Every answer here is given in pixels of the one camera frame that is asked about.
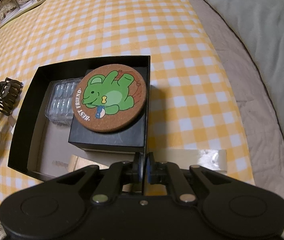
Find brown claw hair clip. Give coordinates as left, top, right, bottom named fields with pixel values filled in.
left=0, top=77, right=23, bottom=116

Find clear plastic blister tray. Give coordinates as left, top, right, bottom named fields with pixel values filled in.
left=45, top=78, right=81, bottom=126

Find large black box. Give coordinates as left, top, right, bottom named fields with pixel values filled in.
left=8, top=55, right=151, bottom=181

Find cork coaster green bear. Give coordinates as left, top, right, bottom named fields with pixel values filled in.
left=72, top=64, right=147, bottom=133

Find small black closed box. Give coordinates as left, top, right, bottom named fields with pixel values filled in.
left=69, top=66, right=150, bottom=152

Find clear tape strip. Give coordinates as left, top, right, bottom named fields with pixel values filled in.
left=153, top=148, right=228, bottom=174

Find yellow checkered cloth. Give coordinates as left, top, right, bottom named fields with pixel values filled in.
left=0, top=0, right=256, bottom=207

